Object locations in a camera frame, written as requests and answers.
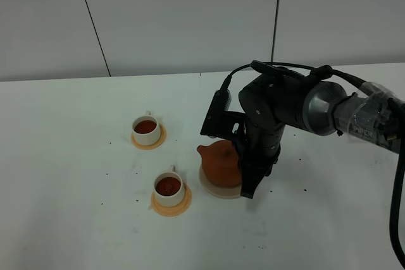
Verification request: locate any black camera cable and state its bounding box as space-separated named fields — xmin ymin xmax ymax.
xmin=220 ymin=59 xmax=405 ymax=267

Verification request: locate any orange cup coaster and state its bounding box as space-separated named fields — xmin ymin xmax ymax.
xmin=149 ymin=185 xmax=192 ymax=217
xmin=131 ymin=125 xmax=167 ymax=150

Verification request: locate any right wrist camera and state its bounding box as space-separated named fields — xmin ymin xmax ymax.
xmin=200 ymin=89 xmax=246 ymax=142

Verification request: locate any brown clay teapot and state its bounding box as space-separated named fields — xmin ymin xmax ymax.
xmin=197 ymin=140 xmax=242 ymax=188

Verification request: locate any beige round teapot coaster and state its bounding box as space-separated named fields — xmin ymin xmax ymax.
xmin=199 ymin=165 xmax=242 ymax=200

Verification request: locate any near white teacup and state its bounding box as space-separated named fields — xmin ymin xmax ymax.
xmin=153 ymin=165 xmax=185 ymax=207

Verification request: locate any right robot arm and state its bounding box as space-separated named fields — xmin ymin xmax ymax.
xmin=239 ymin=73 xmax=404 ymax=199

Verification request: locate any near orange cup coaster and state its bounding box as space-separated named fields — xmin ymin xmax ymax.
xmin=149 ymin=185 xmax=192 ymax=217

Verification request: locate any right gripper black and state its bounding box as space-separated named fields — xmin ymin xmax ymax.
xmin=231 ymin=75 xmax=323 ymax=199

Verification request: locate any white teacup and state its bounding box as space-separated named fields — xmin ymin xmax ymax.
xmin=153 ymin=165 xmax=185 ymax=207
xmin=132 ymin=111 xmax=161 ymax=146

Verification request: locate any far orange cup coaster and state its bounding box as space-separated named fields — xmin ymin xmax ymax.
xmin=131 ymin=125 xmax=167 ymax=150

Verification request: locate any far white teacup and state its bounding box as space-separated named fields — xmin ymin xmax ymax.
xmin=132 ymin=111 xmax=161 ymax=146

